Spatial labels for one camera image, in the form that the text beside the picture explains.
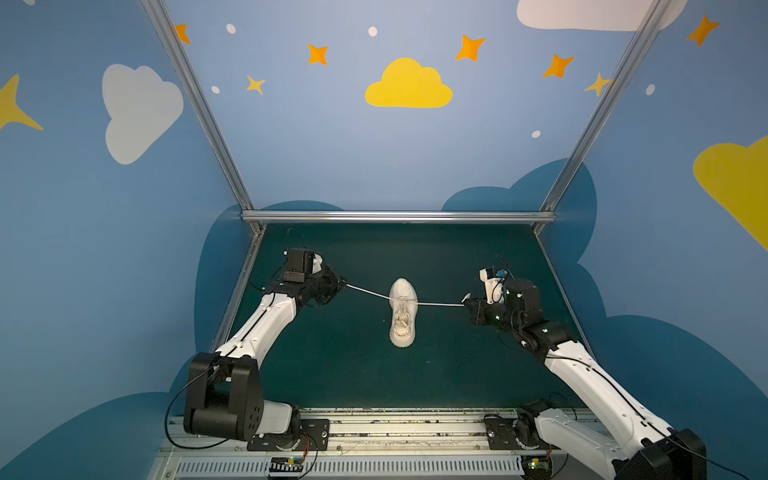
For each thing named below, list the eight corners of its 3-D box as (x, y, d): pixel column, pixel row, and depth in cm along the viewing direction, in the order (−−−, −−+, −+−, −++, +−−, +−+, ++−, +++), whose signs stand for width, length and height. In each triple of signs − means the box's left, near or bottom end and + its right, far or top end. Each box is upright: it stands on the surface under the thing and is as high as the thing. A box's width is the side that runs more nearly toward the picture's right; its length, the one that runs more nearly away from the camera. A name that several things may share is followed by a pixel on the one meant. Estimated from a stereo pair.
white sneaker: (389, 347, 91) (389, 339, 86) (389, 283, 106) (389, 273, 102) (418, 347, 91) (420, 339, 86) (414, 283, 106) (415, 273, 102)
